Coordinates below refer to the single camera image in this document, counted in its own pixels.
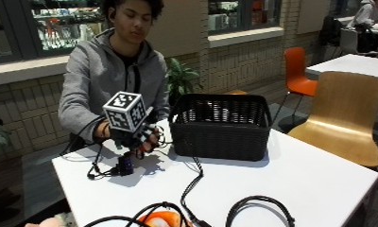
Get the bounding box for white cube with black markers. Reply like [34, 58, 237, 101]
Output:
[103, 91, 149, 133]

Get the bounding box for small dark purple device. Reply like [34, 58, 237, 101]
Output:
[116, 154, 135, 177]

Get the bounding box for black woven basket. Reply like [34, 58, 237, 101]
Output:
[168, 93, 273, 163]

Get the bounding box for green potted plant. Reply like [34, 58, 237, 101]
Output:
[166, 57, 204, 107]

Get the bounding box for person in grey hoodie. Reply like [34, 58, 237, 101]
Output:
[57, 0, 172, 149]

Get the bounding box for wooden chair back edge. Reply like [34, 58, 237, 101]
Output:
[224, 89, 249, 96]

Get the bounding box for orange soft toy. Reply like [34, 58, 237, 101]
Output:
[136, 210, 194, 227]

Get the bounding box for pink soft toy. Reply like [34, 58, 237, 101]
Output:
[24, 212, 79, 227]

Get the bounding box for orange plastic chair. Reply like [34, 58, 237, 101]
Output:
[271, 46, 319, 127]

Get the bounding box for dark framed shop window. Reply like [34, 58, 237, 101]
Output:
[0, 0, 108, 65]
[206, 0, 283, 36]

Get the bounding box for light wooden chair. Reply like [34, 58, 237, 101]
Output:
[286, 70, 378, 168]

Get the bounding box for black jacket on chair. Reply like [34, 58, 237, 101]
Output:
[318, 15, 346, 48]

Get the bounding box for white side table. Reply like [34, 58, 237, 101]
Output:
[305, 53, 378, 91]

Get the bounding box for black cable at forearm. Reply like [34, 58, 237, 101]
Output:
[59, 115, 107, 157]

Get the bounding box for thin black device cable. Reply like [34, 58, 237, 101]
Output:
[85, 143, 123, 181]

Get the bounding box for black braided glove cable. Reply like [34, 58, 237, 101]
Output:
[154, 138, 213, 227]

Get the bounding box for black cable over toy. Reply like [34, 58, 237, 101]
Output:
[83, 201, 192, 227]

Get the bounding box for thick black cable loop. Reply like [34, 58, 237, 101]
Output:
[225, 195, 295, 227]

